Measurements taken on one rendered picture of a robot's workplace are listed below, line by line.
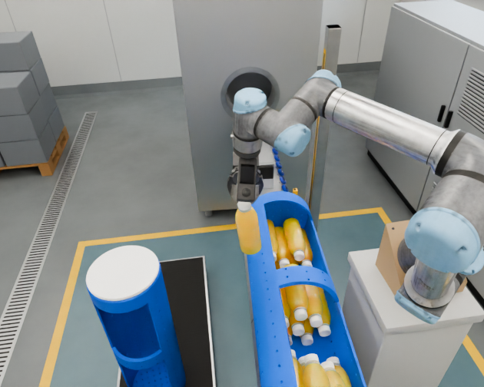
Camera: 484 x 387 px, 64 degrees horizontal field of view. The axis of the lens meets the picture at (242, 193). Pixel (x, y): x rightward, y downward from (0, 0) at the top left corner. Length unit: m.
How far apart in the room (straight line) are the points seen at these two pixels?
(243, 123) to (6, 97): 3.32
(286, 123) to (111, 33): 5.02
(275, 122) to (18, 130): 3.51
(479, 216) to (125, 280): 1.22
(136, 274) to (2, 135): 2.91
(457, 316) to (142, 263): 1.11
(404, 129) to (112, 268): 1.20
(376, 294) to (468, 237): 0.68
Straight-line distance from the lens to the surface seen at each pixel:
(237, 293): 2.78
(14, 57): 4.35
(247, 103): 0.90
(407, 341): 1.43
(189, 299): 2.60
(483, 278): 2.95
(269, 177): 2.04
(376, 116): 0.86
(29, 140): 4.23
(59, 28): 5.90
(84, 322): 2.87
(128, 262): 1.64
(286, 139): 0.86
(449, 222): 0.72
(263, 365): 1.18
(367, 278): 1.41
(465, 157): 0.80
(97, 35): 5.82
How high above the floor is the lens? 2.18
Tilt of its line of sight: 37 degrees down
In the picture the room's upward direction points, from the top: 2 degrees counter-clockwise
